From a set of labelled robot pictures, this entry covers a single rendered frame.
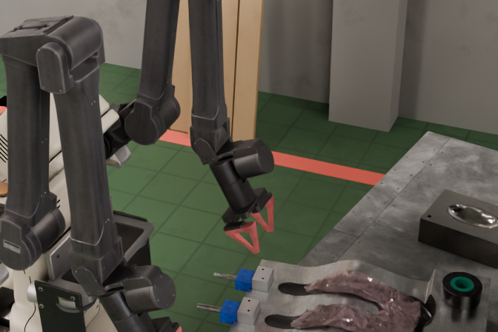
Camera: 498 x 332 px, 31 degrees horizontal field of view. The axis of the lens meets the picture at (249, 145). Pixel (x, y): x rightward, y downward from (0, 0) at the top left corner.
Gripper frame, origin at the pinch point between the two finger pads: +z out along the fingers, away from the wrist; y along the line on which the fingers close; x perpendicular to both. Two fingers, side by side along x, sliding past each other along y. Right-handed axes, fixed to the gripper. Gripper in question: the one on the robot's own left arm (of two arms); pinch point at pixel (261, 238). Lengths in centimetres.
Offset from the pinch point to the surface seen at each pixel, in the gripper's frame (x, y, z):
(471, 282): -35.3, 8.7, 23.8
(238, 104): 112, 184, 29
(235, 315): 7.4, -10.5, 10.6
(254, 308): 3.6, -8.6, 11.0
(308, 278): -0.7, 7.7, 15.9
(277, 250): 83, 119, 70
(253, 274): 8.8, 3.0, 9.8
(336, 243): 2.4, 29.4, 20.8
